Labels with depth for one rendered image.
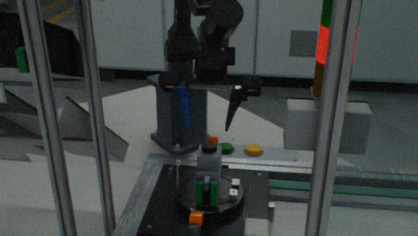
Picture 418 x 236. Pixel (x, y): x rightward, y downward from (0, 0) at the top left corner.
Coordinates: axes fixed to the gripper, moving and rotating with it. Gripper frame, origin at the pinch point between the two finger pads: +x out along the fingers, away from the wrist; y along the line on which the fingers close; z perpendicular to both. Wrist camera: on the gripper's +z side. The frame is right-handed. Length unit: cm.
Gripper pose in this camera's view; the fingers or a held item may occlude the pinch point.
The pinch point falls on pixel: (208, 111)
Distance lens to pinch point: 81.3
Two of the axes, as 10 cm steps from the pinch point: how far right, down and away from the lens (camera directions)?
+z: -0.9, -2.1, -9.7
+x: -0.7, 9.8, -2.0
